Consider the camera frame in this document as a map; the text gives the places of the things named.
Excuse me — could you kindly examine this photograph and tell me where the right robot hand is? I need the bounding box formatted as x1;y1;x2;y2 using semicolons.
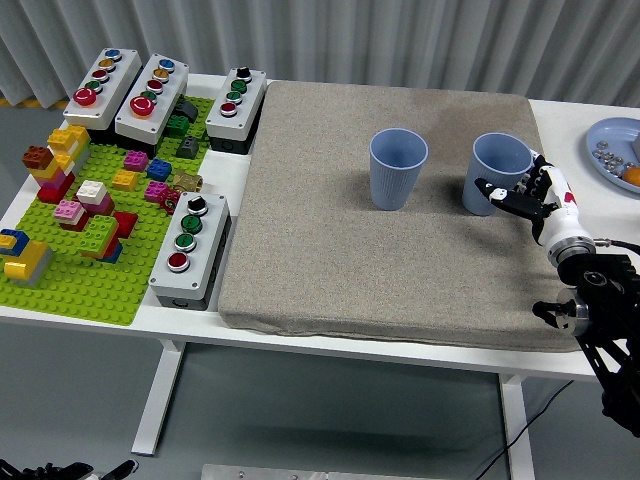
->
473;148;595;257

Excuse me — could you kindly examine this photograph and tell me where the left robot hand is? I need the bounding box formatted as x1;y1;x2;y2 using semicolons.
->
0;458;140;480

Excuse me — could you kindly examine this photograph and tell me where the blue ribbed plastic cup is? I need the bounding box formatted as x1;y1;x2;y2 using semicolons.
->
461;132;534;217
369;128;430;211

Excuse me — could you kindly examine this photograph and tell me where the blue plastic plate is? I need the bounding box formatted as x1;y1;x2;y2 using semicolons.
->
585;117;640;194

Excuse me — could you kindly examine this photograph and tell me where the white table leg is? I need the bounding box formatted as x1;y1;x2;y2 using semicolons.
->
498;372;536;480
130;339;187;457

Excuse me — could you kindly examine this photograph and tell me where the green studded baseplate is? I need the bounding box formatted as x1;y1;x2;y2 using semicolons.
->
0;95;217;327

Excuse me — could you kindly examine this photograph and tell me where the grey-brown cushion mat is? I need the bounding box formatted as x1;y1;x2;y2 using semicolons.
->
218;80;591;354

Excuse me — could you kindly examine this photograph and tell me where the blue yellow grey brick stack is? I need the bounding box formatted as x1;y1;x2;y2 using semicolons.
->
0;228;55;289

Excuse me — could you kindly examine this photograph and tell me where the green orange blue brick stack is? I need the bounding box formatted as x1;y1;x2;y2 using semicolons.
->
77;214;124;265

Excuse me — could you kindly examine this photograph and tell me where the red toy brick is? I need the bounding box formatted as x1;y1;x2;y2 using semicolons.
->
113;211;140;238

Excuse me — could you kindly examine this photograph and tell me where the pink and red brick stack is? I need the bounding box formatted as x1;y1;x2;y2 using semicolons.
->
53;199;90;233

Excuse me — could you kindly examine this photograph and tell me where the four-button grey control box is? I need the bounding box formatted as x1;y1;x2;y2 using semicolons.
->
204;66;268;155
148;191;234;312

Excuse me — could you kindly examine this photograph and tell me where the white and pink brick stack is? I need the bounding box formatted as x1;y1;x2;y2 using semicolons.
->
76;179;116;217

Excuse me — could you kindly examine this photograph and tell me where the yellow white pink brick tower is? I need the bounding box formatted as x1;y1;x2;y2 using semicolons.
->
37;124;92;204

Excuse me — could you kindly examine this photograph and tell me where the yellow toy brick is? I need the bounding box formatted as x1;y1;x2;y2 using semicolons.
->
111;169;140;193

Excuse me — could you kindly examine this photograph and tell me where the brass pipe fitting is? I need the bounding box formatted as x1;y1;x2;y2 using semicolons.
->
172;171;204;194

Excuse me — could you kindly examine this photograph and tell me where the brown toy brick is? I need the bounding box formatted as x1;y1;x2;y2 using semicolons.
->
22;145;55;171

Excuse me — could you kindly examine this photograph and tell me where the blue toy brick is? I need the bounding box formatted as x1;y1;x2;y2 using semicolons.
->
146;158;174;182

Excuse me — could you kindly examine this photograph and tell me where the dark green toy brick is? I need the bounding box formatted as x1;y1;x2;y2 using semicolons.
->
165;113;192;139

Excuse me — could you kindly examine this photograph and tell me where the five-button grey control box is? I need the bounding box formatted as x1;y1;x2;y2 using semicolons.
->
114;53;190;159
63;47;144;146

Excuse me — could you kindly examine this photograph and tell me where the white pleated curtain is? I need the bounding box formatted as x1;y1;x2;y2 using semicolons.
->
0;0;640;109

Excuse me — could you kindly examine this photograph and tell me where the black floor cable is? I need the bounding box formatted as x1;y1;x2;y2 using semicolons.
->
474;379;575;480

